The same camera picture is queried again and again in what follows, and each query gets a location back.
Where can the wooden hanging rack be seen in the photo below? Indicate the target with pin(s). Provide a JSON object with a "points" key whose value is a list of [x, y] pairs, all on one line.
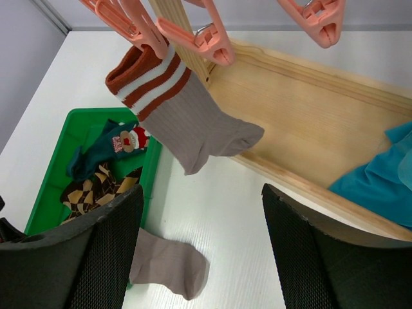
{"points": [[319, 123]]}

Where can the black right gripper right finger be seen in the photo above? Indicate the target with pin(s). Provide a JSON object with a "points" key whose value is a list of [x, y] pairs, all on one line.
{"points": [[324, 263]]}

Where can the pink hanger clip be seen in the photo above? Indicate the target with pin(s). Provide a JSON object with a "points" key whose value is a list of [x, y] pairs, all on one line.
{"points": [[131, 20], [210, 41]]}

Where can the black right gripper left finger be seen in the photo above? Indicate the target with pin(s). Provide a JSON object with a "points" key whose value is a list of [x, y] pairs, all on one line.
{"points": [[84, 263]]}

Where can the green plastic tray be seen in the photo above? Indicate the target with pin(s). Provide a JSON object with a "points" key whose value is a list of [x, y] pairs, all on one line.
{"points": [[82, 127]]}

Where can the grey sock red striped cuff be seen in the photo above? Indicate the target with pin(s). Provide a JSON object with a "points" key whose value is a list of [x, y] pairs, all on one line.
{"points": [[173, 105]]}

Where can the teal cloth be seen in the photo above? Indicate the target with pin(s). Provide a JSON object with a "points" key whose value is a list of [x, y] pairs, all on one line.
{"points": [[383, 185]]}

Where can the dark teal christmas sock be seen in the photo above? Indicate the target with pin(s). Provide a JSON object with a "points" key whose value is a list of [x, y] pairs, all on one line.
{"points": [[117, 141]]}

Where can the brown argyle sock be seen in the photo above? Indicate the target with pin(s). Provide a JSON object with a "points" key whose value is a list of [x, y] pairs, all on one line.
{"points": [[90, 194]]}

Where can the pink round clip hanger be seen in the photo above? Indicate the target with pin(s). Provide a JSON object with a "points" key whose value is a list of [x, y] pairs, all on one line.
{"points": [[321, 20]]}

